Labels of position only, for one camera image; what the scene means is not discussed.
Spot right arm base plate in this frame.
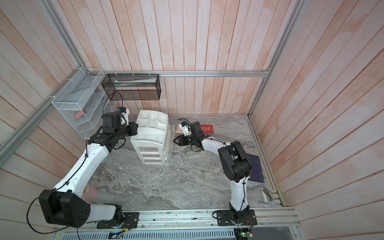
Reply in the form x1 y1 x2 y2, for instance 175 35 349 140
213 209 258 227

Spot dark purple notebook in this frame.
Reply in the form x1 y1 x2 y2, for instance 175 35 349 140
247 154 265 184

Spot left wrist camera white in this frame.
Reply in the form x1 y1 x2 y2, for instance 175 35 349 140
117 107 130 126

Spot left aluminium frame bar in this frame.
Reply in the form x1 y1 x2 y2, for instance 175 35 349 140
1 66 83 167

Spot white stapler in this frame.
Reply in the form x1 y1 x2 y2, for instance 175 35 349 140
261 189 274 203

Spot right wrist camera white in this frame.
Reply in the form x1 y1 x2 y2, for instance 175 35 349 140
179 121 191 136

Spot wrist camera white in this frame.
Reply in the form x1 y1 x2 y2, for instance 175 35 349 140
117 107 130 126
179 121 191 136

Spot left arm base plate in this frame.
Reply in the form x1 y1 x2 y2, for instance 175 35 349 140
97 212 140 230

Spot white wire mesh shelf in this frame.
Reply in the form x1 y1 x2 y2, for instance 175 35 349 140
52 68 117 140

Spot black wire mesh basket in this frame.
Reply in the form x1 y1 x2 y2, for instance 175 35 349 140
102 73 162 101

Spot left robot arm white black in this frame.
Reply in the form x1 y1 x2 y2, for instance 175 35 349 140
38 107 138 228

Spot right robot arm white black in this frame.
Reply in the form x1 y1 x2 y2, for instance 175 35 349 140
173 118 252 224

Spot horizontal aluminium frame bar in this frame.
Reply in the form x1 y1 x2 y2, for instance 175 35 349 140
103 70 269 78

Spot aluminium mounting rail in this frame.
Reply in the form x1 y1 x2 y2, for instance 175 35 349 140
52 206 301 233

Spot beige postcard red text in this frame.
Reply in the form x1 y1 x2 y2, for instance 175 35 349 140
176 124 184 134

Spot white plastic drawer organizer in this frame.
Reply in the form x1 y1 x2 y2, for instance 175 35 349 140
131 110 171 165

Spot pink eraser block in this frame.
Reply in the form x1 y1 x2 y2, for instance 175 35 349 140
75 110 86 119

